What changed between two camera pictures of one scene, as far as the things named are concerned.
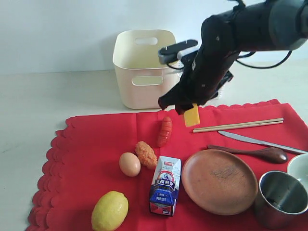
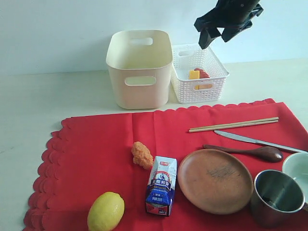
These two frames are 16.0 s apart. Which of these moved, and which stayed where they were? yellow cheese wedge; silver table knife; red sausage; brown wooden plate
Moved: red sausage; yellow cheese wedge
Stayed: brown wooden plate; silver table knife
